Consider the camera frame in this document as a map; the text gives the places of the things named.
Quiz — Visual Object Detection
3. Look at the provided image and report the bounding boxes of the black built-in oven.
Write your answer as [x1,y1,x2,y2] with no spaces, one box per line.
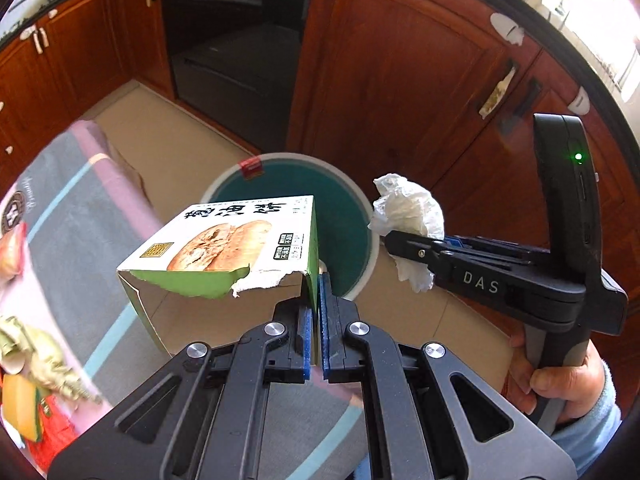
[159,0,315,147]

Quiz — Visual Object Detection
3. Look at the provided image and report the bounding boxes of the white tissue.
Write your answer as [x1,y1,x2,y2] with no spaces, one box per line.
[367,173,446,294]

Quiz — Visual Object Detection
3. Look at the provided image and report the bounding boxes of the yellow sponge block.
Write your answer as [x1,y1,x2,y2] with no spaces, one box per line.
[2,374,47,437]

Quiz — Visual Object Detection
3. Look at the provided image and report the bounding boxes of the person's right forearm blue sleeve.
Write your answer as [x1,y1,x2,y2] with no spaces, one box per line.
[550,360,626,466]

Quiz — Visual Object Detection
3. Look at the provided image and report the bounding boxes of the group of white cabinet handles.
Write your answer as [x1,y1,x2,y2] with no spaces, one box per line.
[0,0,154,157]

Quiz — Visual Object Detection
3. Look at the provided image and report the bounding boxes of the white plastic clip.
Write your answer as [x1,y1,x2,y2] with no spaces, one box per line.
[569,87,592,115]

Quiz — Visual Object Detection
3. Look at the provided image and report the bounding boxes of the orange snack packet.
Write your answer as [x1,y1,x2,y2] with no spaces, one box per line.
[0,222,29,275]

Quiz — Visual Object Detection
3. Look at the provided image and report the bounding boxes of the person's right hand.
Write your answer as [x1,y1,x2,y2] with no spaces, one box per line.
[507,334,608,421]

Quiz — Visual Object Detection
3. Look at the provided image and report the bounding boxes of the tall wooden cabinet doors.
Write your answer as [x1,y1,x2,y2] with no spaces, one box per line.
[286,0,640,361]

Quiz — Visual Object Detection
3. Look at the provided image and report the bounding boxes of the green white food carton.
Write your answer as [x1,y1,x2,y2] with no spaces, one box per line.
[116,194,324,365]

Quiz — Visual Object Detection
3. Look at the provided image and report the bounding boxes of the teal trash bin white rim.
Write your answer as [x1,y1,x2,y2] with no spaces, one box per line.
[199,151,385,306]

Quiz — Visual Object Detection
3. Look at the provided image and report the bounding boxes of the white broken wall hook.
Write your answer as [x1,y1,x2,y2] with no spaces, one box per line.
[491,11,526,47]

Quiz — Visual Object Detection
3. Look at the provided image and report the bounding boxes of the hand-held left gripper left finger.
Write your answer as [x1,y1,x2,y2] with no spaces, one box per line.
[47,300,318,480]

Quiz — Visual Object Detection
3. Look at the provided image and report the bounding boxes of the striped grey pink tablecloth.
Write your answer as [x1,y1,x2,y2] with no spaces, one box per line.
[0,120,366,480]

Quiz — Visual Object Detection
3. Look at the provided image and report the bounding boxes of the black door handle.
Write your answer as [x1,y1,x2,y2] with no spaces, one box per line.
[499,77,544,134]

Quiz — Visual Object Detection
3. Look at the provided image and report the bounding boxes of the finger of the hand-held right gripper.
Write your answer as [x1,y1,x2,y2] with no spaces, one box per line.
[444,236,548,256]
[384,230,531,273]

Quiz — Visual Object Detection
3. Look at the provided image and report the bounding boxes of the red yellow plastic bag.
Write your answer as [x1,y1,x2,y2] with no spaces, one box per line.
[24,394,83,457]

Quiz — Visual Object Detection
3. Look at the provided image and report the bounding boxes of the cream patterned door handle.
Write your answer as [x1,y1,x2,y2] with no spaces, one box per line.
[478,60,519,121]

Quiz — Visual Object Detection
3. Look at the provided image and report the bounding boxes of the wooden cabinet with drawers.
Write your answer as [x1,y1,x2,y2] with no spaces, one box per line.
[0,0,177,173]

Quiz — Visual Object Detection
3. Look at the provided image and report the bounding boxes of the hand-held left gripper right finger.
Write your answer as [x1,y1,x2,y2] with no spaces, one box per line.
[320,272,578,480]

